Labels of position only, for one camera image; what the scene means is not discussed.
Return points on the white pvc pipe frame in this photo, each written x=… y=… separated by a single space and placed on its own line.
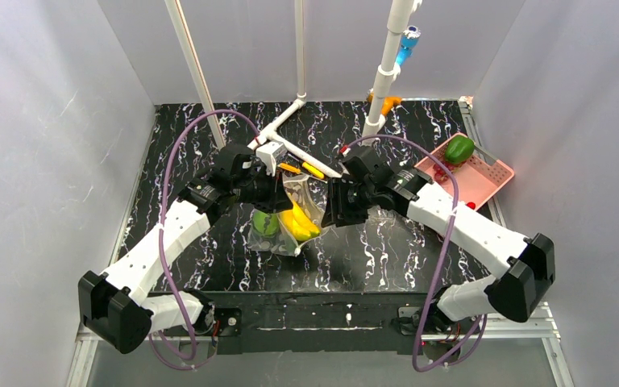
x=398 y=24

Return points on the orange handled screwdriver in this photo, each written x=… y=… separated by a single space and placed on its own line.
x=290 y=168

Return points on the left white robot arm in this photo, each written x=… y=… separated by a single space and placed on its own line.
x=116 y=305

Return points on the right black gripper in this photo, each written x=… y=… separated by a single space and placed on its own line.
x=338 y=201

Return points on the yellow handled screwdriver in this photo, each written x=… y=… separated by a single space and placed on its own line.
x=316 y=173

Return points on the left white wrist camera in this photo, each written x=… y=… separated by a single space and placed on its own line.
x=270 y=154

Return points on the green toy bell pepper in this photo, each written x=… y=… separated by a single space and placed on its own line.
x=459 y=150

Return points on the pink plastic basket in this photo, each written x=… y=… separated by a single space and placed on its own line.
x=480 y=177

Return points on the orange object at back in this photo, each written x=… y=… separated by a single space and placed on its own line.
x=389 y=103

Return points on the blue hanging bottle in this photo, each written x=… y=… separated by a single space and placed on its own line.
x=409 y=40

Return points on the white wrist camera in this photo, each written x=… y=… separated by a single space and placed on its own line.
x=270 y=154
x=347 y=151

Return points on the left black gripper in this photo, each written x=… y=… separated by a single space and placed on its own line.
x=276 y=191

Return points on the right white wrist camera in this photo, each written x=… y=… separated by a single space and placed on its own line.
x=347 y=151

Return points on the green toy watermelon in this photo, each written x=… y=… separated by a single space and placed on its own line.
x=266 y=225

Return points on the red toy grapes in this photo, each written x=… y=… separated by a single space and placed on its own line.
x=440 y=176

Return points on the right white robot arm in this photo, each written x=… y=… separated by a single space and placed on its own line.
x=521 y=269

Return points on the clear polka dot zip bag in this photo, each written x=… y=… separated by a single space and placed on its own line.
x=285 y=233

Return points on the yellow toy banana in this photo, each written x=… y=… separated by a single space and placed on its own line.
x=296 y=231
x=304 y=221

